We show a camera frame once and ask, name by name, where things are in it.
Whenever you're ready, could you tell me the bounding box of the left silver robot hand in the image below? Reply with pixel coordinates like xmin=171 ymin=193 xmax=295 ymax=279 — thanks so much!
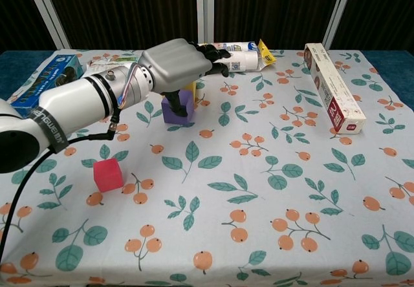
xmin=138 ymin=38 xmax=233 ymax=119

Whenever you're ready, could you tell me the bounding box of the large yellow cube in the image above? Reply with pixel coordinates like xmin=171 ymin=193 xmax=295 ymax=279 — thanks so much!
xmin=186 ymin=80 xmax=197 ymax=107

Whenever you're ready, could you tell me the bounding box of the purple cube block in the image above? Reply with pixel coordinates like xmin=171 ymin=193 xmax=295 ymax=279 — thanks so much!
xmin=160 ymin=89 xmax=195 ymax=125

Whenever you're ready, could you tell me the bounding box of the small red cube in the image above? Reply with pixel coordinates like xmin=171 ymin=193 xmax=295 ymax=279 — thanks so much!
xmin=93 ymin=158 xmax=124 ymax=193

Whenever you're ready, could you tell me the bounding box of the dark pleated curtain panel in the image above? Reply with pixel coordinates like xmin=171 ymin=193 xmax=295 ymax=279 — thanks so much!
xmin=43 ymin=0 xmax=199 ymax=50
xmin=213 ymin=0 xmax=339 ymax=50
xmin=0 ymin=0 xmax=56 ymax=52
xmin=331 ymin=0 xmax=414 ymax=51

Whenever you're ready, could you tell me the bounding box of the white yellow snack bag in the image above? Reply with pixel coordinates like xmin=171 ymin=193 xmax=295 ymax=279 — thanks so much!
xmin=197 ymin=38 xmax=278 ymax=73

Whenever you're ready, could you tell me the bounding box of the blue foil box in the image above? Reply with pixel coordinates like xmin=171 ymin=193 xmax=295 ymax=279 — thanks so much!
xmin=9 ymin=53 xmax=85 ymax=116

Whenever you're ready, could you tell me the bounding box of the floral tablecloth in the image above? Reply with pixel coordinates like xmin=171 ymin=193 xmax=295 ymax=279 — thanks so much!
xmin=0 ymin=48 xmax=414 ymax=287

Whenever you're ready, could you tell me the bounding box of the long white red box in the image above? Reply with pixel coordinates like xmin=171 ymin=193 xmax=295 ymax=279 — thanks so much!
xmin=303 ymin=43 xmax=367 ymax=135

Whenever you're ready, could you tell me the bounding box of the white partition post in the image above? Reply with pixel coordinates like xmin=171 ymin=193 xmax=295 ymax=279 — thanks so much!
xmin=195 ymin=0 xmax=216 ymax=44
xmin=22 ymin=0 xmax=72 ymax=50
xmin=321 ymin=0 xmax=356 ymax=50

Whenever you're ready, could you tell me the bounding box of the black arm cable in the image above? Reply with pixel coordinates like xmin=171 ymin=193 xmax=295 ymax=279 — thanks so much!
xmin=0 ymin=105 xmax=122 ymax=252

